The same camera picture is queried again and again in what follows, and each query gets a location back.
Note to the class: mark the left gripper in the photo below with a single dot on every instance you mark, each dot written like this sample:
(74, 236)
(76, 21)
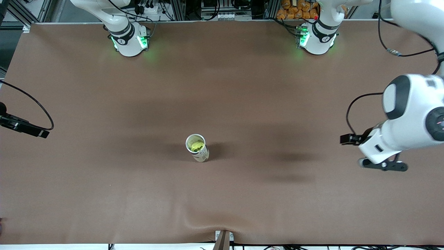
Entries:
(365, 135)

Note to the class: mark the white blue tennis ball can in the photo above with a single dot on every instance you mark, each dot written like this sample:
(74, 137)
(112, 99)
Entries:
(203, 157)

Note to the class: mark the yellow Wilson tennis ball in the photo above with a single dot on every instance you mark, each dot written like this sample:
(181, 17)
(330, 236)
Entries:
(196, 144)

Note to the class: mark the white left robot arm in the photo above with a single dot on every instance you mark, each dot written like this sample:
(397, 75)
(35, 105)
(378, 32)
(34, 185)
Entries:
(412, 100)

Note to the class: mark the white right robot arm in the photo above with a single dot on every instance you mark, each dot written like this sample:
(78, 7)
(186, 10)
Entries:
(128, 45)

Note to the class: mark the white power strip with plugs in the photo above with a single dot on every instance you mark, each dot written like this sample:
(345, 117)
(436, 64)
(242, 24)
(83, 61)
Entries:
(149, 10)

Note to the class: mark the small white power strip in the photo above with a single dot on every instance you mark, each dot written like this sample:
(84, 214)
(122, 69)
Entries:
(227, 16)

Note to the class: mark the aluminium corner bracket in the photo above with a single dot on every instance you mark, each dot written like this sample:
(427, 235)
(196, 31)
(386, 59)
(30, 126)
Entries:
(26, 28)

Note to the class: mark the aluminium frame strut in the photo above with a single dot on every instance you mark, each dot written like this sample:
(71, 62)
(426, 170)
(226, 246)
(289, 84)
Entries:
(44, 8)

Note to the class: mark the aluminium frame post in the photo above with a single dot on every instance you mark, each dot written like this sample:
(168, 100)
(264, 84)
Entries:
(177, 8)
(271, 8)

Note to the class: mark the aluminium camera post profile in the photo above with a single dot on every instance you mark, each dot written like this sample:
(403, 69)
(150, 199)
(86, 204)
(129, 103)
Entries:
(223, 241)

